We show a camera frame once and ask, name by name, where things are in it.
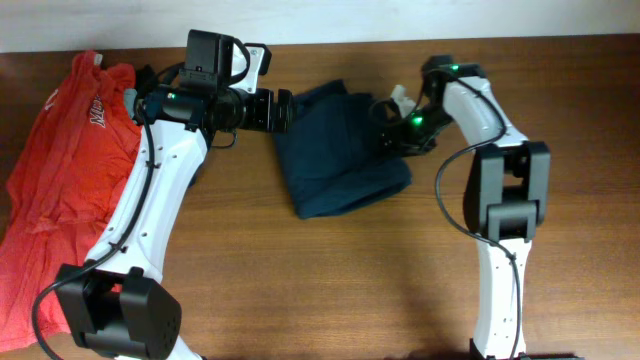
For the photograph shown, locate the navy blue shorts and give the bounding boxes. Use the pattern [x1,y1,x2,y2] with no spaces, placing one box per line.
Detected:
[274,79,412,220]

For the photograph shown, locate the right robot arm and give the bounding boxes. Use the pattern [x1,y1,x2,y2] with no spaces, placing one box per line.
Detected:
[380,55,551,359]

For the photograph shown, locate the black garment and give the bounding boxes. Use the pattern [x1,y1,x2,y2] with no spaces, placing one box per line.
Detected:
[135,64,160,100]

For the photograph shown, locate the red mesh t-shirt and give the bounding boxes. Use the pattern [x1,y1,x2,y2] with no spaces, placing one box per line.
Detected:
[1,50,141,352]

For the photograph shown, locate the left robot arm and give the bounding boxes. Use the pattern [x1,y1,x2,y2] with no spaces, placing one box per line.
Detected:
[50,30,295,359]

